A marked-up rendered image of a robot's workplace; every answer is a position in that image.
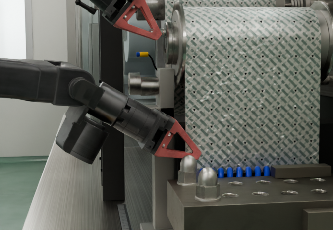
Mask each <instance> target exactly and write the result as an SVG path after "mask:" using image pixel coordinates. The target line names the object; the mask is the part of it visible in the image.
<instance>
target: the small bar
mask: <svg viewBox="0 0 333 230"><path fill-rule="evenodd" d="M271 176H272V177H273V178H275V179H280V178H305V177H330V176H331V166H330V165H327V164H325V163H322V164H294V165H271Z"/></svg>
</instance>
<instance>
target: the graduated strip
mask: <svg viewBox="0 0 333 230"><path fill-rule="evenodd" d="M117 210H118V216H119V221H120V226H121V230H133V227H132V223H131V220H130V216H129V212H128V208H127V205H126V204H117Z"/></svg>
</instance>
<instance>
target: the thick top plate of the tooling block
mask: <svg viewBox="0 0 333 230"><path fill-rule="evenodd" d="M217 179H218V183H219V185H220V197H221V200H219V201H216V202H201V201H197V200H195V196H196V186H182V185H178V184H177V181H178V179H174V180H167V216H168V218H169V220H170V222H171V224H172V226H173V228H174V230H302V215H303V209H307V208H328V207H333V173H332V174H331V176H330V177H305V178H280V179H275V178H273V177H272V176H251V177H225V178H217Z"/></svg>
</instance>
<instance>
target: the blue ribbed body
mask: <svg viewBox="0 0 333 230"><path fill-rule="evenodd" d="M251 176H271V172H270V168H269V166H264V168H263V172H261V168H260V167H259V166H255V168H254V172H252V169H251V167H250V166H248V167H246V168H245V173H243V170H242V167H237V168H236V173H233V168H232V167H228V168H227V173H224V169H223V168H222V167H220V168H218V174H217V178H225V177H251Z"/></svg>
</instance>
